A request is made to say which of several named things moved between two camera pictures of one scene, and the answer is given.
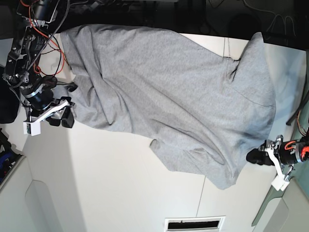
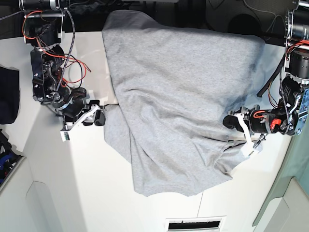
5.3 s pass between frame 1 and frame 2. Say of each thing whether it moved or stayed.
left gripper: moved
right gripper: moved
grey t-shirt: moved
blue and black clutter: stayed
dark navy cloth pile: stayed
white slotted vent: stayed
